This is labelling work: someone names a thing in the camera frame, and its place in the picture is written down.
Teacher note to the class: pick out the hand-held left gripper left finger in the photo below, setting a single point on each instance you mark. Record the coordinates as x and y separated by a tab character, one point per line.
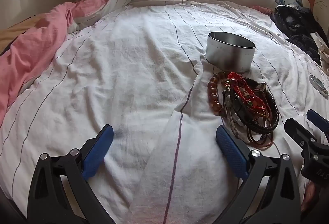
97	152

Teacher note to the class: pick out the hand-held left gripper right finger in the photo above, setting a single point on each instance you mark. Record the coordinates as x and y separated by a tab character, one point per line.
231	149

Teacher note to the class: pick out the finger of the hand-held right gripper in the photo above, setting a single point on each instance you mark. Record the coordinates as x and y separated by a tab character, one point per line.
316	117
295	130

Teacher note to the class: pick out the round silver metal tin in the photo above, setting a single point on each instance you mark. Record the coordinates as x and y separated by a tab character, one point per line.
226	56

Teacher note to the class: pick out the person's right hand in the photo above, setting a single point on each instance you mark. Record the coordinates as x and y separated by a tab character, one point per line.
309	195

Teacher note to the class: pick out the round metal tin lid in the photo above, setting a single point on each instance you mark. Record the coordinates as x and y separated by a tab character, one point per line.
318	85

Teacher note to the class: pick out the cream cloth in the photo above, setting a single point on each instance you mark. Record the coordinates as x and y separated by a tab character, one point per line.
322	51

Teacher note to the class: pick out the white striped duvet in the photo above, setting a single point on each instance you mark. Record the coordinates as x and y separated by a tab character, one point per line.
128	72

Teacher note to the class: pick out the dark clothing pile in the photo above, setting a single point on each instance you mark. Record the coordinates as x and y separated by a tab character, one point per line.
295	23

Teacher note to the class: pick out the red cloth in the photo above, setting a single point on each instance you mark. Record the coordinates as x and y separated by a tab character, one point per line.
262	10

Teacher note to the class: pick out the pink blanket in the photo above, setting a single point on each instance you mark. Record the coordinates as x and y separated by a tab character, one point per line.
33	49

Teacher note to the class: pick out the tan bed sheet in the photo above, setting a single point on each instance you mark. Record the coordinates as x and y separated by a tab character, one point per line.
15	33

